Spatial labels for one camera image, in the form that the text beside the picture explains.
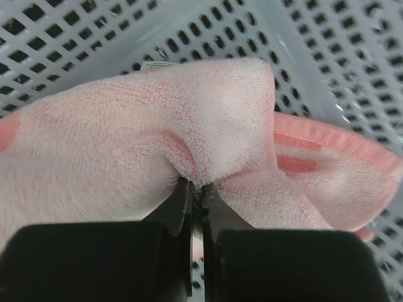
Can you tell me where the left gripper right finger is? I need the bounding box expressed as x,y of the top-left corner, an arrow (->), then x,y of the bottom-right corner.
201,185 -> 383,301

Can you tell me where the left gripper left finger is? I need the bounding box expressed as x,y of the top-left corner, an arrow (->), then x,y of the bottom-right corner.
1,179 -> 193,301

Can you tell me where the pink towel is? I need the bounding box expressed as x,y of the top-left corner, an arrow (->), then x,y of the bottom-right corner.
1,58 -> 402,245

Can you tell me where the white plastic basket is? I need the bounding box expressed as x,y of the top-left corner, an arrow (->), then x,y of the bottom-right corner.
0,0 -> 403,302

